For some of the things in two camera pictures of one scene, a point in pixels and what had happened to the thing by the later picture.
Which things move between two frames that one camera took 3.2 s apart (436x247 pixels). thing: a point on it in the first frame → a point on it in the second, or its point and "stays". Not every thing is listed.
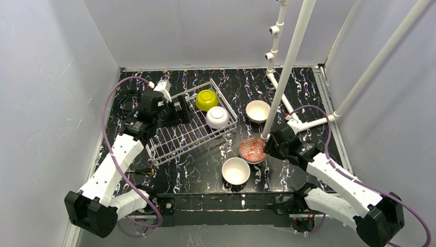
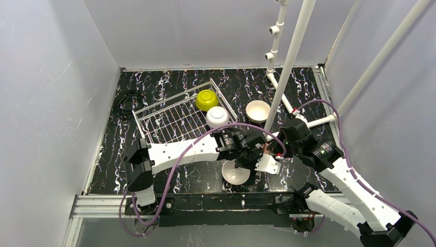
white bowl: [217, 117] stays
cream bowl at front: [236, 171] stays
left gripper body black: [182, 111] → [248, 160]
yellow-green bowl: [206, 99] stays
